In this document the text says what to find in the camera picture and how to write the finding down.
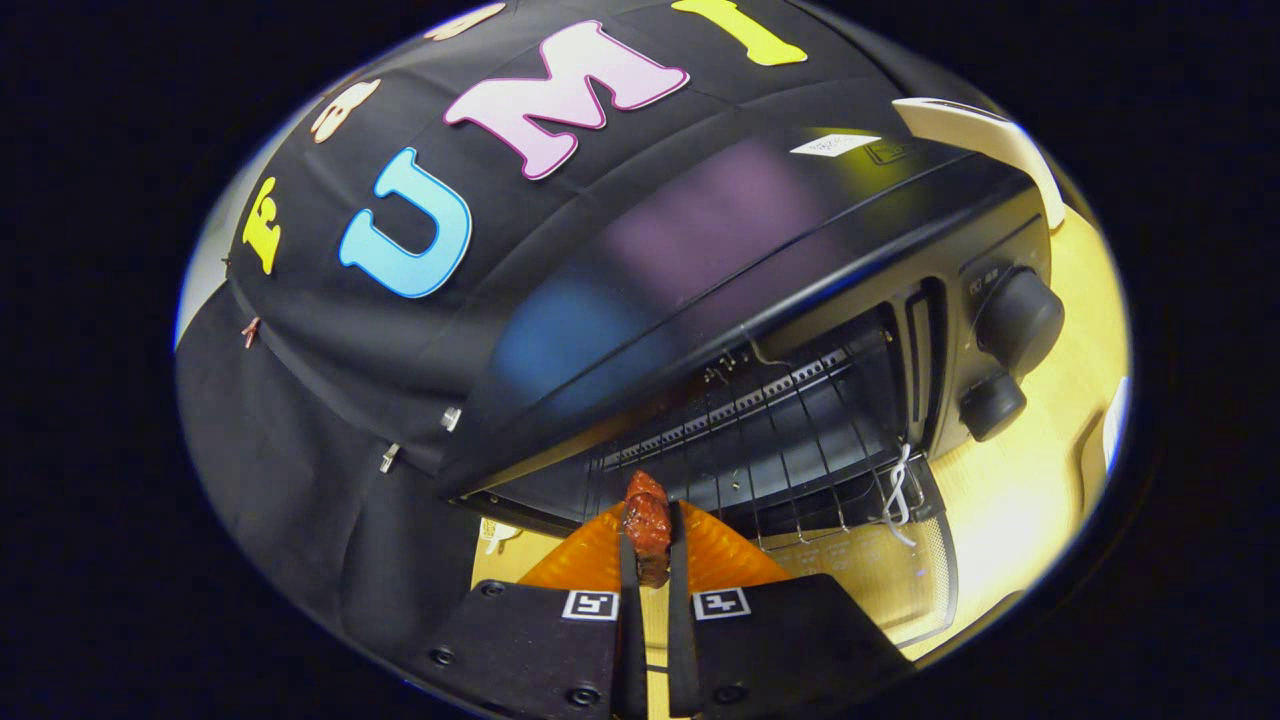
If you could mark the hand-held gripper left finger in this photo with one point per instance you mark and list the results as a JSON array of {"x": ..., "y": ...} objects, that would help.
[{"x": 632, "y": 640}]

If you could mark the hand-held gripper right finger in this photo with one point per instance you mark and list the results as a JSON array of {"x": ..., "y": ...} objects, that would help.
[{"x": 682, "y": 640}]

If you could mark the brown glazed meat piece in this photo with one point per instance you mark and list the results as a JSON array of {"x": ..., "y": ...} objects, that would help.
[{"x": 648, "y": 525}]

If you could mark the black toaster oven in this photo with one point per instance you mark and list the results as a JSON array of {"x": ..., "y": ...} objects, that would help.
[{"x": 720, "y": 240}]

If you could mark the white pop-up toaster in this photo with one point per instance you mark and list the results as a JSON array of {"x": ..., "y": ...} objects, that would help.
[{"x": 980, "y": 130}]

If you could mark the silver cloth clip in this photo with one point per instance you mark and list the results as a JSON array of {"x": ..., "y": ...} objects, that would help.
[{"x": 389, "y": 457}]

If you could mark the copper cloth clip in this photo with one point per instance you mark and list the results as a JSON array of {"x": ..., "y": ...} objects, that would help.
[{"x": 250, "y": 332}]

